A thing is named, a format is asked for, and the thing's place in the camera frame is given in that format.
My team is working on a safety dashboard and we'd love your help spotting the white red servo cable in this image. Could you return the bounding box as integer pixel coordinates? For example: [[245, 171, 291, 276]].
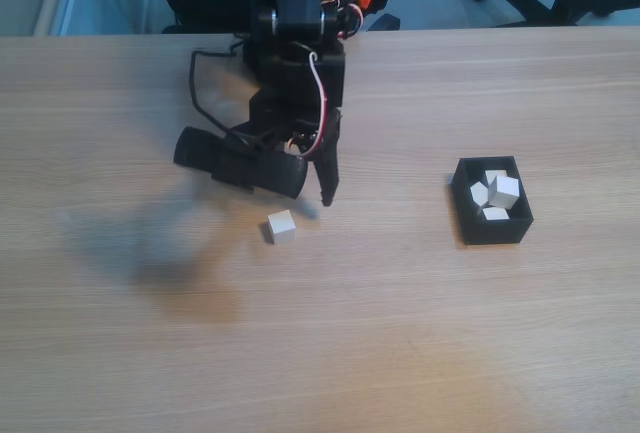
[[298, 51, 334, 157]]

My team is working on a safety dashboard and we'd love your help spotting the black cable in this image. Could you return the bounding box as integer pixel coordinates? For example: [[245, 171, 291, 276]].
[[188, 48, 242, 145]]

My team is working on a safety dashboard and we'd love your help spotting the black open box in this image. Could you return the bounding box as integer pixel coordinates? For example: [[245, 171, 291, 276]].
[[451, 155, 535, 247]]

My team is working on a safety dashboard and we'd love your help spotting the black oval camera box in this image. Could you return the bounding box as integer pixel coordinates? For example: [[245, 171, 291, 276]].
[[172, 126, 309, 200]]

